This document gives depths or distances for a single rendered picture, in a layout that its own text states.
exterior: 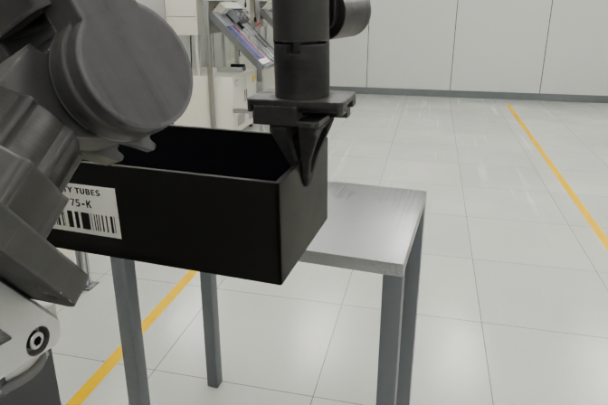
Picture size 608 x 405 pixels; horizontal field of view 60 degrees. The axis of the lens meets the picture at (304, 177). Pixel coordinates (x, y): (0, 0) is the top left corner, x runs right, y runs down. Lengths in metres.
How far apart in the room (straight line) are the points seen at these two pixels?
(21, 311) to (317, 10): 0.36
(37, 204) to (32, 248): 0.03
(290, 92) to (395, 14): 7.36
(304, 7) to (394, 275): 0.68
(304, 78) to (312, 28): 0.05
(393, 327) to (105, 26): 0.94
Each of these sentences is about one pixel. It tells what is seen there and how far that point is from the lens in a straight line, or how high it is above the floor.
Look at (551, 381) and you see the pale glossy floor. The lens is 2.21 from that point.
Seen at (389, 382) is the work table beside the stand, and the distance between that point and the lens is 1.23.
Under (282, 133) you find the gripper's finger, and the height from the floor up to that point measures 1.16.
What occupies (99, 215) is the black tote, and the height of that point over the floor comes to 1.06.
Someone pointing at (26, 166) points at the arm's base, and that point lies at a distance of 0.28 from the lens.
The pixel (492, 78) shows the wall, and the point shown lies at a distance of 7.96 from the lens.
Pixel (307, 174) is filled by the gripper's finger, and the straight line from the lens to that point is 0.57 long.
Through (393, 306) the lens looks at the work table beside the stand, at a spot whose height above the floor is 0.70.
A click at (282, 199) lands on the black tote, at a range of 0.51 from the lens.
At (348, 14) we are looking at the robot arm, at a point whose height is 1.28.
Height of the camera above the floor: 1.29
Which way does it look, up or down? 18 degrees down
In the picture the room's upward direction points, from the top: straight up
